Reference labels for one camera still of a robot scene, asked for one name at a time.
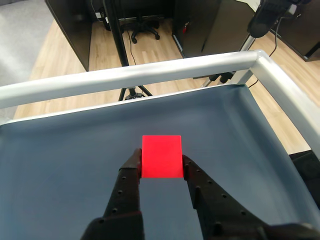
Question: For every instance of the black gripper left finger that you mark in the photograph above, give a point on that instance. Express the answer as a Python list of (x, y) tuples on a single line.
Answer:
[(125, 192)]

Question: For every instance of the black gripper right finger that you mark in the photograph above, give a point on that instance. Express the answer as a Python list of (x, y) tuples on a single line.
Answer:
[(220, 212)]

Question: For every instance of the red cube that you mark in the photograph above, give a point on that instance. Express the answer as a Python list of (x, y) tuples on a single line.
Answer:
[(162, 157)]

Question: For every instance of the grey-blue table mat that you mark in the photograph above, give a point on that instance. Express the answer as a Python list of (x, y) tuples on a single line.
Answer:
[(75, 155)]

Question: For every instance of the black fabric object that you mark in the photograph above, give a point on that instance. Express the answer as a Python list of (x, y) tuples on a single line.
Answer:
[(308, 172)]

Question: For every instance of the black tripod stand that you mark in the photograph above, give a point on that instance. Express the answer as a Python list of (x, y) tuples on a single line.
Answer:
[(117, 32)]

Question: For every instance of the black office chair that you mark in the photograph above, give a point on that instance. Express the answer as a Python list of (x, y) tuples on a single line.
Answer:
[(145, 26)]

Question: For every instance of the black desk panel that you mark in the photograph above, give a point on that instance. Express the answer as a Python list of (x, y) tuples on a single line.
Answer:
[(72, 30)]

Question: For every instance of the red key tag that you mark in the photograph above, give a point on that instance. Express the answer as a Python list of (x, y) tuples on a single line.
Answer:
[(185, 28)]

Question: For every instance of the black cabinet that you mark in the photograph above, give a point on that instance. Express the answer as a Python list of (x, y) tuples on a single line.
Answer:
[(212, 25)]

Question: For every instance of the dark desk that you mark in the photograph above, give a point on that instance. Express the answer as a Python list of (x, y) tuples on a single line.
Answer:
[(300, 32)]

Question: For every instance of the black oval webcam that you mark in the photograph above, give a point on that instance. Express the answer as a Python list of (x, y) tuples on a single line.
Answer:
[(265, 15)]

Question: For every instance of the silver table frame rail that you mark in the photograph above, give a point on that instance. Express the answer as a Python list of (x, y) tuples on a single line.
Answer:
[(125, 77)]

